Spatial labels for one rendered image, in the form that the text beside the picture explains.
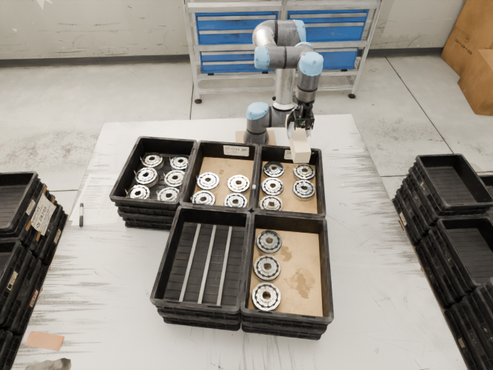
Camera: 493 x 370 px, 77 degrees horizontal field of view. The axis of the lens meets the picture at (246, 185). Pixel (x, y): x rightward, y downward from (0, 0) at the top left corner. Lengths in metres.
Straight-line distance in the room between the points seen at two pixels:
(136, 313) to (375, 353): 0.91
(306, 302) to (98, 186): 1.19
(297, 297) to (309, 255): 0.18
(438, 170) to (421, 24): 2.62
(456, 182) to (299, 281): 1.40
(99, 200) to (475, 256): 2.04
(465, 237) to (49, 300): 2.14
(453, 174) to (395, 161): 0.78
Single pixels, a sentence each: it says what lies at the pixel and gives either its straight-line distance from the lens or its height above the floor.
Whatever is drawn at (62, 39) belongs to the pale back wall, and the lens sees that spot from 4.48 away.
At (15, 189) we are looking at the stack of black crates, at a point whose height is 0.49.
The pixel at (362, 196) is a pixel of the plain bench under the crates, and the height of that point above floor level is 0.70.
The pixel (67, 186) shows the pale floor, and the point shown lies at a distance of 2.95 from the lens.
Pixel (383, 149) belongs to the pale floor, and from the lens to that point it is 3.13.
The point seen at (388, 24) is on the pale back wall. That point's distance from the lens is 4.46.
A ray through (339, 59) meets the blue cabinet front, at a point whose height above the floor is 0.43.
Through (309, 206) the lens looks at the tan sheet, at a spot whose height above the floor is 0.83.
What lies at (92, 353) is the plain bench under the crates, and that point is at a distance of 1.39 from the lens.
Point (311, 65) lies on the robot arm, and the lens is 1.10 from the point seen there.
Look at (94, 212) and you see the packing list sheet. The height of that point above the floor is 0.70.
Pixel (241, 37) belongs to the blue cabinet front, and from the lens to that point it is 3.14.
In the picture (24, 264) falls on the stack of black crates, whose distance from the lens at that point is 2.13.
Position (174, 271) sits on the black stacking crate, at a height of 0.83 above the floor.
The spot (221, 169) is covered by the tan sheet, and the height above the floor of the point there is 0.83.
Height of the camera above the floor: 1.95
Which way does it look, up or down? 49 degrees down
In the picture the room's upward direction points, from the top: straight up
